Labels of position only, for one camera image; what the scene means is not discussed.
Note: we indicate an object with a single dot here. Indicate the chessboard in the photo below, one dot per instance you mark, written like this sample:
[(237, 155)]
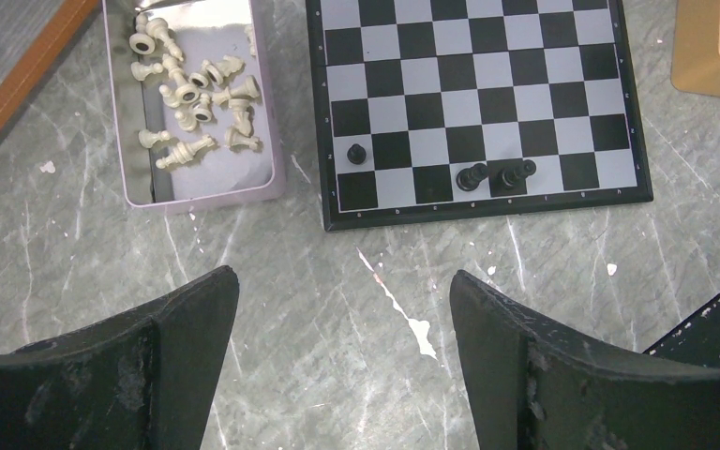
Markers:
[(433, 87)]

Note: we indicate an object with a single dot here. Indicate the wooden shelf rack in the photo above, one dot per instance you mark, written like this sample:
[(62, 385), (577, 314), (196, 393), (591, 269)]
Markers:
[(32, 36)]

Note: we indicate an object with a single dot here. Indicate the pink tin of white pieces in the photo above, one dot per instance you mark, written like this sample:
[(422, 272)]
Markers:
[(193, 104)]

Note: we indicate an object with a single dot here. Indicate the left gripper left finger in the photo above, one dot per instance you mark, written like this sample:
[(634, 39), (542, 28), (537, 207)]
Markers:
[(141, 379)]

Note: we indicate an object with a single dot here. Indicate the black chess king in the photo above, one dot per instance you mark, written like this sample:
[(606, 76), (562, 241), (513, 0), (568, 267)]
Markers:
[(512, 175)]

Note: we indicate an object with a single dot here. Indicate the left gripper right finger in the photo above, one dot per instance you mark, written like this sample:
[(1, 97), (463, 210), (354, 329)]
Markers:
[(535, 383)]

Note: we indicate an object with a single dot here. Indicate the gold tin of black pieces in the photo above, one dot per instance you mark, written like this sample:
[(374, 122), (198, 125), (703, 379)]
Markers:
[(695, 64)]

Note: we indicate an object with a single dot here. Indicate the black chess queen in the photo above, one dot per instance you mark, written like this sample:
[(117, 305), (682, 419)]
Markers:
[(470, 178)]

